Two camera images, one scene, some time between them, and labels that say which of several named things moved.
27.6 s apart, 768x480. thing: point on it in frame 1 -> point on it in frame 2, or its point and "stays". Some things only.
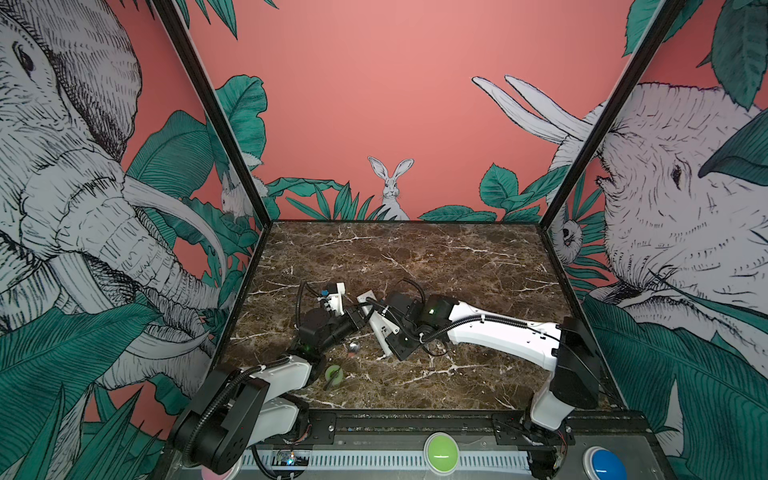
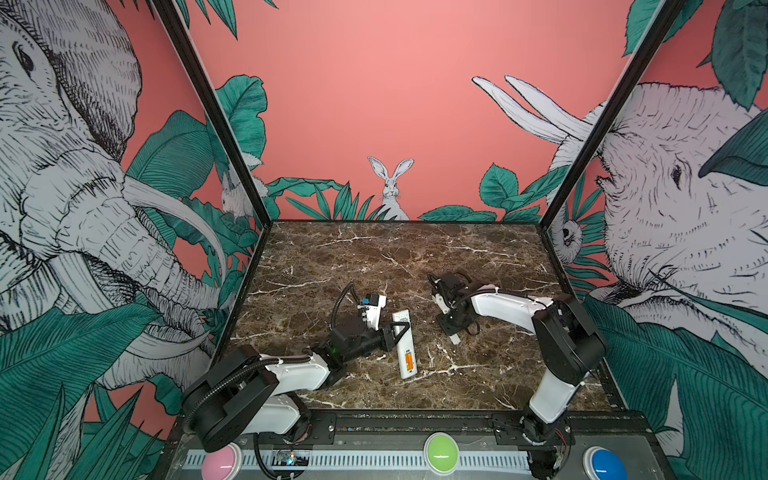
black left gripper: (353, 319) -> (386, 337)
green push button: (441, 453) stays
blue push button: (599, 463) stays
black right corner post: (613, 111) stays
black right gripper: (397, 349) -> (446, 327)
